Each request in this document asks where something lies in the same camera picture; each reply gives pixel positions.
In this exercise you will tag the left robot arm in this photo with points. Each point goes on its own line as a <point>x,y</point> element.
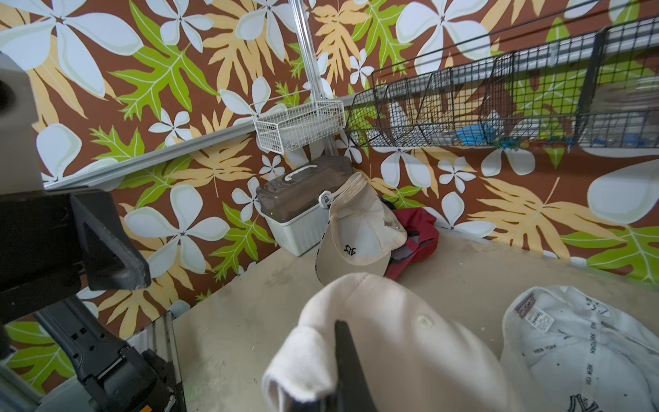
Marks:
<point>116,375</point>

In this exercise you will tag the black wire wall basket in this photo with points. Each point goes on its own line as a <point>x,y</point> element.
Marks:
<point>597,90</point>

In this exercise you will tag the white box with brown lid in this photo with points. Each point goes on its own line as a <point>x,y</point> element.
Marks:
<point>290,203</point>

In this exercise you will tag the white New York baseball cap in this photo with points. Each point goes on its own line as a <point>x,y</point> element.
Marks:
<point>566,351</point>

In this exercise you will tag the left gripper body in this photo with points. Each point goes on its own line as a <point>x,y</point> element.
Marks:
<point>50,240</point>

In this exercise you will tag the white wire wall basket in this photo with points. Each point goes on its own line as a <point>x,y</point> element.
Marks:
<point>285,129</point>

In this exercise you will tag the red baseball cap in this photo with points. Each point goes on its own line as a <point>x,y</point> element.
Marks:
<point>421,243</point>

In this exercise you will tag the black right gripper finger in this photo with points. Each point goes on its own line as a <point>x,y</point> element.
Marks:
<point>352,393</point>

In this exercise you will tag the beige baseball cap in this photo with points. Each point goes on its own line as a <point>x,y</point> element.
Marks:
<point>361,234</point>

